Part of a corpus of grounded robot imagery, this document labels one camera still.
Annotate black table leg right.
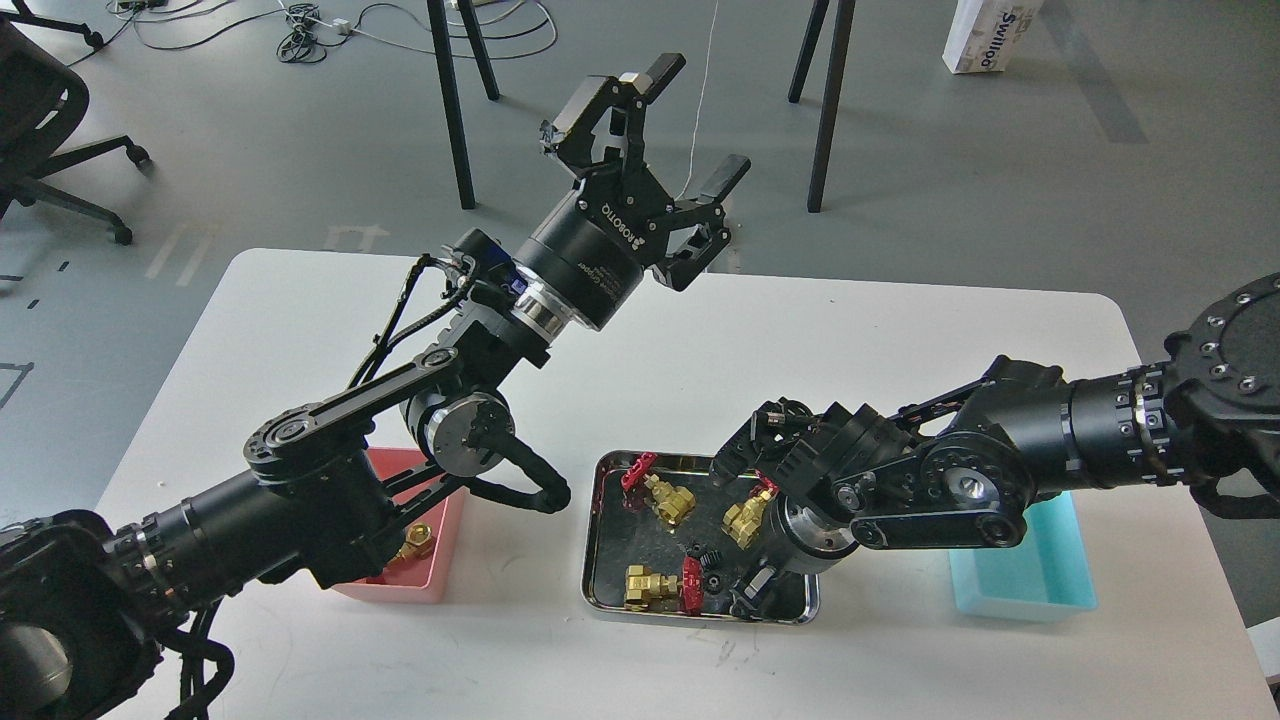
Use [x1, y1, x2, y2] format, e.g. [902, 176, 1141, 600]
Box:
[787, 1, 858, 214]

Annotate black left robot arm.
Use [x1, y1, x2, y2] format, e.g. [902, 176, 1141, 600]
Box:
[3, 53, 750, 719]

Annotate brass valve top left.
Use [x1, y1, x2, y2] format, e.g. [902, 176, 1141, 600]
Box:
[620, 452, 698, 528]

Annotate black table leg left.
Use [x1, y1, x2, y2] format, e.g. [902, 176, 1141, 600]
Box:
[426, 1, 500, 210]

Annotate small black gear upper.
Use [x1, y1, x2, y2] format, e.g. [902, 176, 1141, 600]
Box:
[685, 542, 723, 570]

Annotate light blue plastic box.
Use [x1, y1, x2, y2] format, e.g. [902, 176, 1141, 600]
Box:
[948, 493, 1098, 623]

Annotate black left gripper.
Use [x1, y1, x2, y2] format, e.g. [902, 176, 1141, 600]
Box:
[515, 53, 751, 331]

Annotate brass valve red handwheel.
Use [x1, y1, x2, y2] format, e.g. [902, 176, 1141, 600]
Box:
[385, 523, 436, 571]

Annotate white cardboard box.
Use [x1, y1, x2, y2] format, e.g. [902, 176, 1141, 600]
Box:
[942, 1, 1044, 74]

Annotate shiny metal tray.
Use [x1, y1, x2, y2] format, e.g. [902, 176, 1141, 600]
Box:
[582, 450, 756, 624]

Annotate white cable on floor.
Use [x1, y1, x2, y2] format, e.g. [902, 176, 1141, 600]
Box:
[676, 0, 723, 201]

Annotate brass valve bottom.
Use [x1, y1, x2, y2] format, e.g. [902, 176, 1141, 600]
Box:
[623, 556, 704, 616]

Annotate brass valve top right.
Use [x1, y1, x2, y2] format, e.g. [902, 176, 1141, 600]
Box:
[721, 477, 777, 551]

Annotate black office chair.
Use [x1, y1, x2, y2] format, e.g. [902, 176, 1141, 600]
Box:
[1, 1, 150, 245]

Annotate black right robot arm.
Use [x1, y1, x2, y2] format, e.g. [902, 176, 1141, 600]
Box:
[709, 274, 1279, 620]

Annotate pink plastic box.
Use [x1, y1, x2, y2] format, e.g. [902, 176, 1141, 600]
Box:
[332, 488, 468, 603]

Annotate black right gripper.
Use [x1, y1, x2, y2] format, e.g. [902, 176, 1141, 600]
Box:
[728, 497, 859, 621]

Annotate black table leg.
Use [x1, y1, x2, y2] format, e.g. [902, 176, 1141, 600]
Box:
[426, 1, 500, 210]
[787, 1, 858, 214]

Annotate tangled floor cables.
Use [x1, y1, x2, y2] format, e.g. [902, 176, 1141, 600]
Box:
[108, 0, 559, 67]

